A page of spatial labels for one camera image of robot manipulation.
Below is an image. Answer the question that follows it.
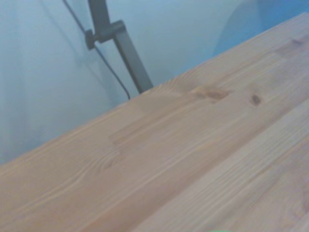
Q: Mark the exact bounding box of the black tripod stand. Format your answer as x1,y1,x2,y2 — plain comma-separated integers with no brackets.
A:
84,0,155,95

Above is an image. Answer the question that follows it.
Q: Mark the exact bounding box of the black stand cable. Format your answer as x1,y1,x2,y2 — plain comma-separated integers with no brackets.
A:
62,0,131,101

